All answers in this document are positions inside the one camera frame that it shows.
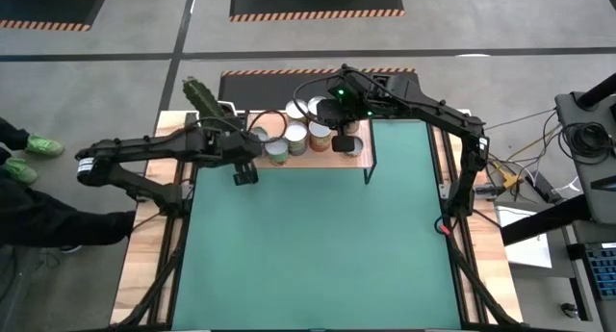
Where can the black floor mat hazard stripes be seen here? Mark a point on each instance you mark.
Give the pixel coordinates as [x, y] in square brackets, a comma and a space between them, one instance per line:
[313, 0]
[58, 5]
[269, 89]

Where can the wooden shelf black legs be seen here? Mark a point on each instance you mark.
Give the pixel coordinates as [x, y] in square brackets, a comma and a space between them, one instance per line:
[327, 161]

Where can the white paper sheet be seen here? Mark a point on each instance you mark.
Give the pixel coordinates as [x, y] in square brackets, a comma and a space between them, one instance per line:
[529, 252]

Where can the black round pole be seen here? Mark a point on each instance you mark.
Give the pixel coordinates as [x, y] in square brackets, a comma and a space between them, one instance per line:
[599, 91]

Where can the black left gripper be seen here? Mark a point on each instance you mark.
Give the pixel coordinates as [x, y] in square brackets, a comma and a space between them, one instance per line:
[236, 146]

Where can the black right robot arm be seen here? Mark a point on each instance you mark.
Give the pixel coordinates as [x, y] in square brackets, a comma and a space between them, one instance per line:
[447, 118]

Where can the backlit keyboard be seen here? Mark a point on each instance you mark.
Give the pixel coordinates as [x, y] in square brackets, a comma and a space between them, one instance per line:
[604, 272]

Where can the black diagonal stand beam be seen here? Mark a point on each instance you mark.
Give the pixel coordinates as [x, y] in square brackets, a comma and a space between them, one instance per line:
[544, 222]

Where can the green table mat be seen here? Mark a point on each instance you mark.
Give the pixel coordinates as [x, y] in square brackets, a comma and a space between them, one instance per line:
[289, 293]

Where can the black computer mouse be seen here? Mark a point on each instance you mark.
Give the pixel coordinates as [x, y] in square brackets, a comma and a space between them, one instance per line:
[570, 311]

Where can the green beans can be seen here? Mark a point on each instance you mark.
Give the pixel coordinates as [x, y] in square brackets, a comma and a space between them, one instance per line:
[296, 109]

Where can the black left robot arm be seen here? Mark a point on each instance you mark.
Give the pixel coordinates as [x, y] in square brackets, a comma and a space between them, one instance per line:
[144, 146]

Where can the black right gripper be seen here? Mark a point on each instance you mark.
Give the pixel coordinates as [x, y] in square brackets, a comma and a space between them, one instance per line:
[349, 103]

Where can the black power strip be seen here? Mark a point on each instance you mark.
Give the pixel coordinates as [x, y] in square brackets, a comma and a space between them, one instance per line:
[546, 192]

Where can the pink chicken soup can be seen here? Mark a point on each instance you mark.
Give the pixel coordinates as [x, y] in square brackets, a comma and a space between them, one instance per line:
[260, 133]

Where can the grey equipment cart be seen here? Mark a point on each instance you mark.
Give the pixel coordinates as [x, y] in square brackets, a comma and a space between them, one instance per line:
[568, 108]

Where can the orange can white dots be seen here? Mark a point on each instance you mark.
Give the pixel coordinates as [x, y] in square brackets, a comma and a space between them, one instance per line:
[320, 132]

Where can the green cactus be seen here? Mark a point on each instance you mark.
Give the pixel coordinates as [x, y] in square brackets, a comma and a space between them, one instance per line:
[199, 96]

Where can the silver metal bracket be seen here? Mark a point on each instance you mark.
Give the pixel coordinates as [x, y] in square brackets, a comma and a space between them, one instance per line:
[443, 191]

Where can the corn can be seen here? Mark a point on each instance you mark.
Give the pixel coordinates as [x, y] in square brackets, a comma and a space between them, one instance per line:
[314, 102]

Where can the yellow-green label can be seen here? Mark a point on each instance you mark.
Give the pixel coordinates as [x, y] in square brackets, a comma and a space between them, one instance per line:
[276, 148]

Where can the white plant pot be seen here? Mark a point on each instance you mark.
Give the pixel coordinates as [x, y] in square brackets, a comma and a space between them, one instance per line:
[227, 104]

